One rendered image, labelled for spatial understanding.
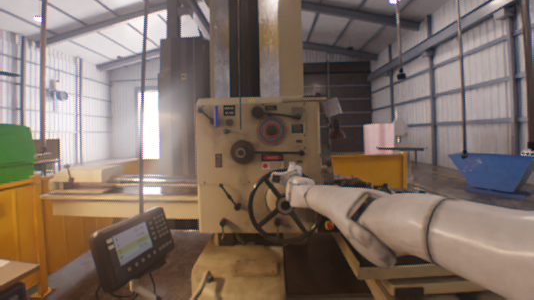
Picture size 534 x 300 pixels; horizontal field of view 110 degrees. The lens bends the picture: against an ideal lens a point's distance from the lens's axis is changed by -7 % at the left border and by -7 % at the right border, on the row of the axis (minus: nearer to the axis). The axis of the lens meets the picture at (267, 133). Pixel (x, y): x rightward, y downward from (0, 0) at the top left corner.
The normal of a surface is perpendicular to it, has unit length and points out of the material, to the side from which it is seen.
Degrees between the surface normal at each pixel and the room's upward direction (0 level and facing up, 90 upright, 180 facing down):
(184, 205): 90
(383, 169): 90
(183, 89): 90
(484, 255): 81
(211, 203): 90
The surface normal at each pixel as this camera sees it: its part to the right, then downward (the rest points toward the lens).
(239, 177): -0.04, 0.00
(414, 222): -0.90, -0.32
